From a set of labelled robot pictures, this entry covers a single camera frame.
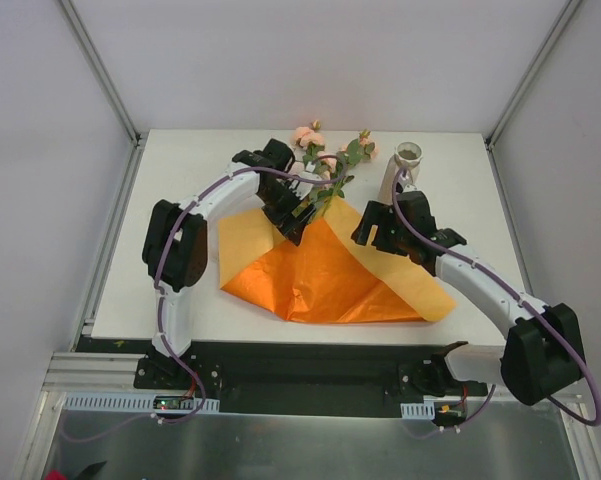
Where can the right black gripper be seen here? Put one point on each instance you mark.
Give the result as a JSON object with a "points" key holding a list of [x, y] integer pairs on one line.
{"points": [[380, 232]]}

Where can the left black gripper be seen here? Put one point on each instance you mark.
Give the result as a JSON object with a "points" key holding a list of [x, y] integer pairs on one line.
{"points": [[287, 220]]}

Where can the pink flower bouquet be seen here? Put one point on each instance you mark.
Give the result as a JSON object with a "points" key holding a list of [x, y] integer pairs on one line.
{"points": [[311, 156]]}

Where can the orange wrapping paper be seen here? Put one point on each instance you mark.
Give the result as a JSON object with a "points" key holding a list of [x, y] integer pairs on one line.
{"points": [[327, 278]]}

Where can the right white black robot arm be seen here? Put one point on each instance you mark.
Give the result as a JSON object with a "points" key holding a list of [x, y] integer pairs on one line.
{"points": [[543, 351]]}

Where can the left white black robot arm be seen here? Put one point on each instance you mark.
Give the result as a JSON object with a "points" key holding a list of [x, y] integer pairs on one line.
{"points": [[175, 248]]}

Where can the beige ribbed vase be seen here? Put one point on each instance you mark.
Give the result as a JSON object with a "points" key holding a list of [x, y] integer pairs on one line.
{"points": [[404, 164]]}

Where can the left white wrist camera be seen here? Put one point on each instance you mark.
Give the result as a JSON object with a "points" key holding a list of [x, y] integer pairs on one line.
{"points": [[302, 184]]}

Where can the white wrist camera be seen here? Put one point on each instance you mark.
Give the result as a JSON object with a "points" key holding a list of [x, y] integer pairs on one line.
{"points": [[302, 184], [404, 186]]}

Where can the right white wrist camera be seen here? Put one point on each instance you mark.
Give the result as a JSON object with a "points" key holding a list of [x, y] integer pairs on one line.
{"points": [[404, 186]]}

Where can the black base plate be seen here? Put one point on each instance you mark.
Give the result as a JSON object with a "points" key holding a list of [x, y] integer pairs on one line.
{"points": [[453, 398]]}

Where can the left aluminium frame post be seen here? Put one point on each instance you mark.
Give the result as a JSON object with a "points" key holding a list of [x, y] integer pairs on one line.
{"points": [[99, 70]]}

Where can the aluminium frame post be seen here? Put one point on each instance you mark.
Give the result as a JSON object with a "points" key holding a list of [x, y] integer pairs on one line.
{"points": [[99, 70], [556, 31]]}

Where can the right white cable duct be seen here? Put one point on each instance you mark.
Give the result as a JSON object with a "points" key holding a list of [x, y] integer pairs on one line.
{"points": [[418, 411]]}

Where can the white cable duct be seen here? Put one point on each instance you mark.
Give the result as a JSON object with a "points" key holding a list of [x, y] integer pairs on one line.
{"points": [[418, 411], [138, 403]]}

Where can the right aluminium frame post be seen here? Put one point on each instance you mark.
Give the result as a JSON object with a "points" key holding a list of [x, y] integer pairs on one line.
{"points": [[556, 31]]}

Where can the aluminium front rail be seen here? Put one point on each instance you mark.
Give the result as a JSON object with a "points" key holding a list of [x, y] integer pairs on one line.
{"points": [[90, 375]]}

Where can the left white cable duct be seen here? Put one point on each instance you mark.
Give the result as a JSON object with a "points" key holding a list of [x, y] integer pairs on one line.
{"points": [[138, 403]]}

